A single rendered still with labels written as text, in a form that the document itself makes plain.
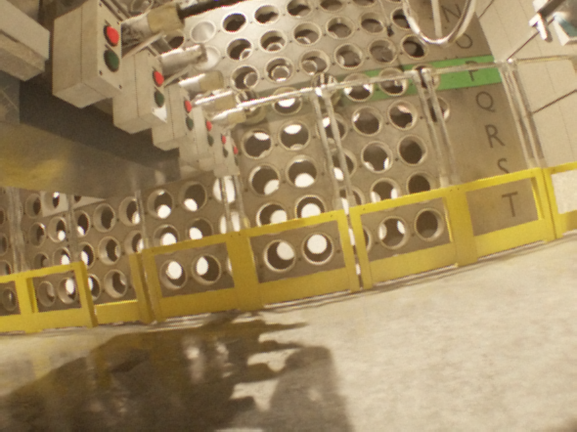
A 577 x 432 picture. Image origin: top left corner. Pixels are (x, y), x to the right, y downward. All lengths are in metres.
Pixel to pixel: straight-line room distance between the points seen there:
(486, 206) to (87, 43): 2.58
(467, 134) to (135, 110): 2.42
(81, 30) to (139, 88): 0.17
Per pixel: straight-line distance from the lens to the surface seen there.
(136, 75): 0.70
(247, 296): 1.53
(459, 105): 2.74
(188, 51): 0.90
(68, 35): 0.60
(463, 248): 1.64
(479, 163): 2.68
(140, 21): 0.78
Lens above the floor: 0.35
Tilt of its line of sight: 4 degrees up
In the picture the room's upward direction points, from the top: 11 degrees counter-clockwise
